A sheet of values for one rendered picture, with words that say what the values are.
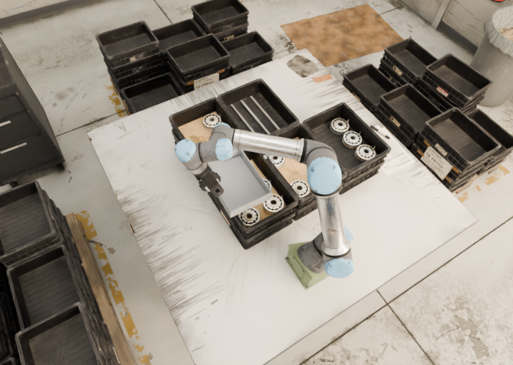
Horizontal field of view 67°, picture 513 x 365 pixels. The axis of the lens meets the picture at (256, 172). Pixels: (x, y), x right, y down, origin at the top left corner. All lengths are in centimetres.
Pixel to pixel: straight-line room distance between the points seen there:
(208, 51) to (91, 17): 178
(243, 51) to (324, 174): 219
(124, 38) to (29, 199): 150
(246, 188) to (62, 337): 115
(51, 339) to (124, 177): 86
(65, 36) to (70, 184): 180
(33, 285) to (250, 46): 235
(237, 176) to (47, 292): 126
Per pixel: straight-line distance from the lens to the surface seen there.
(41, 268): 251
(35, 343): 226
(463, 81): 342
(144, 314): 264
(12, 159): 309
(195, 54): 320
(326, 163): 134
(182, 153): 136
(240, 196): 168
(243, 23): 350
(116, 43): 341
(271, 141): 147
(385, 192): 225
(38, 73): 415
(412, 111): 318
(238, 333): 184
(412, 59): 363
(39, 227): 250
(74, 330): 221
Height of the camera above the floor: 250
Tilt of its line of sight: 56 degrees down
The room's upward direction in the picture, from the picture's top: 4 degrees clockwise
